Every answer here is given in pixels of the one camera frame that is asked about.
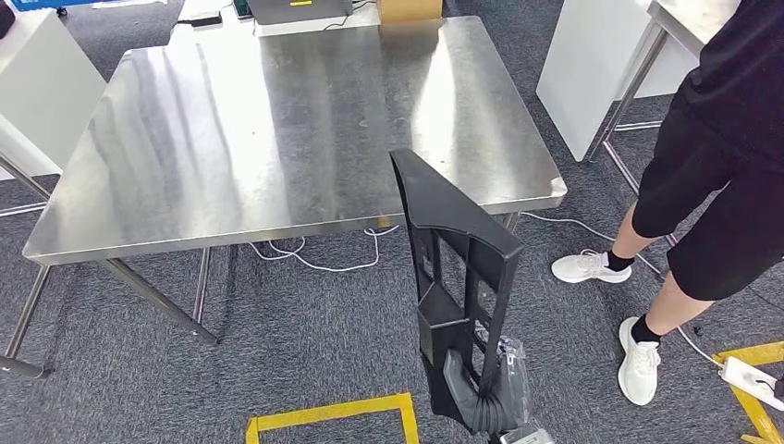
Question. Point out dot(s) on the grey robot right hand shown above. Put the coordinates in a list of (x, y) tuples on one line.
[(456, 374)]

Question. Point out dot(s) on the black plastic car trim part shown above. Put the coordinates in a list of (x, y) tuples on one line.
[(453, 208)]

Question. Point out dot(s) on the stainless steel workbench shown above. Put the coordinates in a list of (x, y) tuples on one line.
[(245, 135)]

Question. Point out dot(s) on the yellow floor tape square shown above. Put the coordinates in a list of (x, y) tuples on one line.
[(753, 353), (331, 412)]

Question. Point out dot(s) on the white power strip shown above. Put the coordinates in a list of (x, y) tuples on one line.
[(747, 380)]

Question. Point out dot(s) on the white panel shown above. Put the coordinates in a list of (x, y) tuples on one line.
[(588, 73)]

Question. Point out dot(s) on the person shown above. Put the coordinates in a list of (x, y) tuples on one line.
[(723, 122)]

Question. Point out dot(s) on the cardboard box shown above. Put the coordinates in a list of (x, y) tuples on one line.
[(410, 9)]

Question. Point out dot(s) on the black device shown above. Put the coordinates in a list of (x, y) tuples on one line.
[(207, 18)]

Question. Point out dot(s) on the white desk steel legs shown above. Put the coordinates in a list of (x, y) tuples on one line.
[(43, 92)]

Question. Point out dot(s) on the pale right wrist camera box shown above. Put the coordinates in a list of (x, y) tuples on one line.
[(527, 437)]

